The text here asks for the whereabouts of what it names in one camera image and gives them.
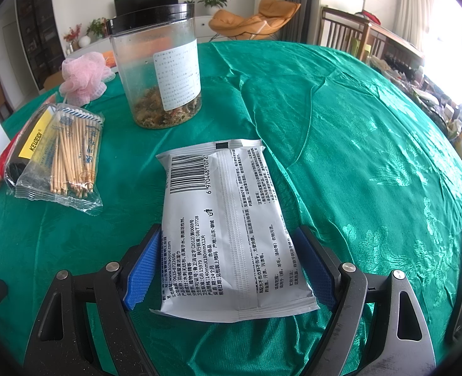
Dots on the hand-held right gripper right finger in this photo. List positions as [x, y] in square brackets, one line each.
[313, 266]

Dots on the pink bath pouf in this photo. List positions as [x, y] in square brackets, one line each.
[84, 74]

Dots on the red packet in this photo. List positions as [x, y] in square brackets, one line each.
[2, 164]

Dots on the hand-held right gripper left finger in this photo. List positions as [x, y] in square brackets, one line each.
[143, 270]

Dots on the clear jar with black lid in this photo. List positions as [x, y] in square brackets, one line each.
[152, 66]

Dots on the red flowers in vase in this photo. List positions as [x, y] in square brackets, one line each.
[72, 35]

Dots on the green tablecloth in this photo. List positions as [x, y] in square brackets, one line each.
[352, 145]

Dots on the green houseplant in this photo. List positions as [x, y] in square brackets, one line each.
[97, 27]

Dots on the white wipes packet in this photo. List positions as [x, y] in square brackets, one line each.
[223, 223]

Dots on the white television cabinet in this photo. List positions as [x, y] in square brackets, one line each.
[205, 27]

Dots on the clear toothpick packet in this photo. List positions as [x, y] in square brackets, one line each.
[72, 152]

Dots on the red cloth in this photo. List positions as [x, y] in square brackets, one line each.
[371, 16]

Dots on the black and yellow packet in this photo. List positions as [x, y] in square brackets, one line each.
[31, 141]

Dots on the white round vase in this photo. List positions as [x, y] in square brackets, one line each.
[84, 41]

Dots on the grey curtain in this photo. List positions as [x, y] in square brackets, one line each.
[303, 4]

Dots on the pile of mixed clutter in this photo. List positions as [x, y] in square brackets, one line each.
[431, 94]

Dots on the dark wooden armchair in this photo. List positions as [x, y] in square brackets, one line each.
[344, 31]

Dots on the orange lounge chair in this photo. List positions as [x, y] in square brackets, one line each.
[254, 19]

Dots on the orange book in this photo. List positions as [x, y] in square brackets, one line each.
[108, 58]

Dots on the dark glass display cabinet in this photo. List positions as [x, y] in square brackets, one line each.
[35, 27]

